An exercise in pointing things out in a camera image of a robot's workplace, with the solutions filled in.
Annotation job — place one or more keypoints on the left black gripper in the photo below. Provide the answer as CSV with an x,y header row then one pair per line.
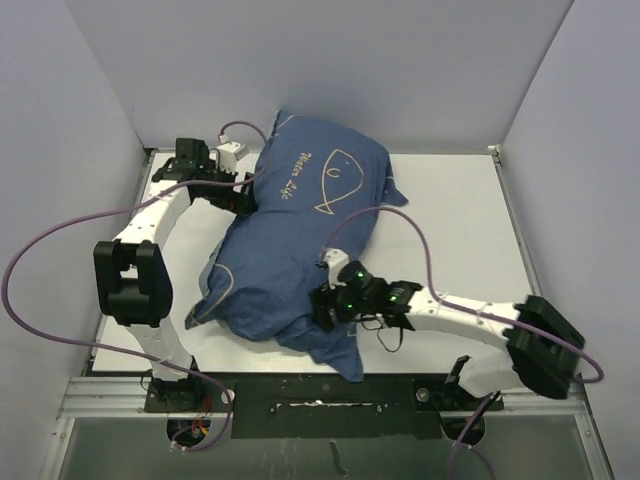
x,y
234,202

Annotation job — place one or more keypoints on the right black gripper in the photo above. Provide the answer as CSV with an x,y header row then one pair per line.
x,y
323,300

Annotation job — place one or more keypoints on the blue pillowcase with fish print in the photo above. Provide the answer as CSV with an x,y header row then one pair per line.
x,y
321,184

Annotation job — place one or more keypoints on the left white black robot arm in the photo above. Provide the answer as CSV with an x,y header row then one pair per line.
x,y
133,283

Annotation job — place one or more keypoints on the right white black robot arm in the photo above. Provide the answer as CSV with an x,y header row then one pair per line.
x,y
532,343

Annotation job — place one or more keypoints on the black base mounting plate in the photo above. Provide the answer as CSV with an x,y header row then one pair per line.
x,y
256,422

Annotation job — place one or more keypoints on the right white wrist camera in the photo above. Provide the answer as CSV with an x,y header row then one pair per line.
x,y
333,261

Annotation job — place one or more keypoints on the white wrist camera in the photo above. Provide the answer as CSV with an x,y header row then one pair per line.
x,y
229,154
333,261

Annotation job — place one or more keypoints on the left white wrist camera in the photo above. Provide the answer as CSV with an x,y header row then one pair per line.
x,y
229,154

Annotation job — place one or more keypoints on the aluminium frame rail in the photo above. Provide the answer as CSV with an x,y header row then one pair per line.
x,y
92,397

